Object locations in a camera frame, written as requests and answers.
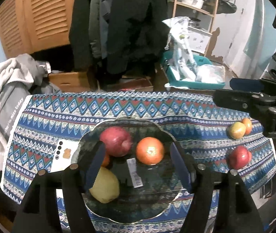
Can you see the wooden drawer box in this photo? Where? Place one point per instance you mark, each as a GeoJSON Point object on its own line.
{"type": "Point", "coordinates": [70, 80]}

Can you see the steel pot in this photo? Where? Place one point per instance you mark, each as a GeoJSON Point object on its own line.
{"type": "Point", "coordinates": [195, 23]}

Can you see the blue patterned tablecloth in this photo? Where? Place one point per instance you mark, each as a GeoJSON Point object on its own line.
{"type": "Point", "coordinates": [152, 106]}

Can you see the flat cardboard box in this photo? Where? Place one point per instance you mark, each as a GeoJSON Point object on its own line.
{"type": "Point", "coordinates": [133, 85]}

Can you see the dark hanging bag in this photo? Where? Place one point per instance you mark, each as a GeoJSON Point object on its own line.
{"type": "Point", "coordinates": [226, 6]}

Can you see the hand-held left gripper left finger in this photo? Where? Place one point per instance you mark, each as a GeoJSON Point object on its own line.
{"type": "Point", "coordinates": [95, 167]}

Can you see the long black coat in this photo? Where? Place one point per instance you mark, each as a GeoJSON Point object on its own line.
{"type": "Point", "coordinates": [133, 29]}

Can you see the yellow apple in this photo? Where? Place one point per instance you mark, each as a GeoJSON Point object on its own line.
{"type": "Point", "coordinates": [236, 130]}

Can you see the grey printed garment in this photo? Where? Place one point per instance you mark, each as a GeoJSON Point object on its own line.
{"type": "Point", "coordinates": [6, 106]}

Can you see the small red fruit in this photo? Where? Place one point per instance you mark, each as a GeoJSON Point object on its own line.
{"type": "Point", "coordinates": [250, 156]}

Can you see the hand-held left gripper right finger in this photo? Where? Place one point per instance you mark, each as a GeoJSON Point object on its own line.
{"type": "Point", "coordinates": [179, 165]}

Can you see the grey crumpled clothing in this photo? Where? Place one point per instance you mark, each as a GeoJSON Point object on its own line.
{"type": "Point", "coordinates": [28, 63]}

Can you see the white cooking pot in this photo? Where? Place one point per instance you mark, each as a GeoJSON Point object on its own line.
{"type": "Point", "coordinates": [192, 0]}

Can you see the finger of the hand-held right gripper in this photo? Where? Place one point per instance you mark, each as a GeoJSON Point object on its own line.
{"type": "Point", "coordinates": [235, 99]}
{"type": "Point", "coordinates": [246, 84]}

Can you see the grey hanging jacket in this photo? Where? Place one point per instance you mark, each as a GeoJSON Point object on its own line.
{"type": "Point", "coordinates": [98, 29]}

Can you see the white perforated basket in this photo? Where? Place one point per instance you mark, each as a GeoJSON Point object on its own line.
{"type": "Point", "coordinates": [198, 40]}

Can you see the black hanging jacket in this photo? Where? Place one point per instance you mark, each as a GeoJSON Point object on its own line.
{"type": "Point", "coordinates": [79, 29]}

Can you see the white rice sack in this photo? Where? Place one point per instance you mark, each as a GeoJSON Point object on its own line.
{"type": "Point", "coordinates": [181, 53]}

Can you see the dark glass bowl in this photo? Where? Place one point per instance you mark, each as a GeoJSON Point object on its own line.
{"type": "Point", "coordinates": [152, 199]}

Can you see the wooden shelf rack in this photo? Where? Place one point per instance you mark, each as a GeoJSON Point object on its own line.
{"type": "Point", "coordinates": [191, 6]}

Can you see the yellow pear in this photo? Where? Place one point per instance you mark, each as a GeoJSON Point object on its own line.
{"type": "Point", "coordinates": [106, 187]}

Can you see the wooden louvred wardrobe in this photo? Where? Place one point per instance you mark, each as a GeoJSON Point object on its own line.
{"type": "Point", "coordinates": [43, 17]}

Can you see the teal plastic crate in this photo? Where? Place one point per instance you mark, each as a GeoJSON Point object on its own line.
{"type": "Point", "coordinates": [196, 85]}

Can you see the small orange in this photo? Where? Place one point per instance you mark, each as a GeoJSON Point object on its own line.
{"type": "Point", "coordinates": [106, 160]}

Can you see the red apple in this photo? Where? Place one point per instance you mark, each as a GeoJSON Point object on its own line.
{"type": "Point", "coordinates": [115, 139]}
{"type": "Point", "coordinates": [238, 157]}

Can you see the white smartphone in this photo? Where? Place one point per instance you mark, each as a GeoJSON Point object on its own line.
{"type": "Point", "coordinates": [65, 155]}

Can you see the white door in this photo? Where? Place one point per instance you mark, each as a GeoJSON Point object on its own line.
{"type": "Point", "coordinates": [247, 29]}

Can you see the clear plastic bag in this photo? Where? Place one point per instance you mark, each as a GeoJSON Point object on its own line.
{"type": "Point", "coordinates": [209, 74]}

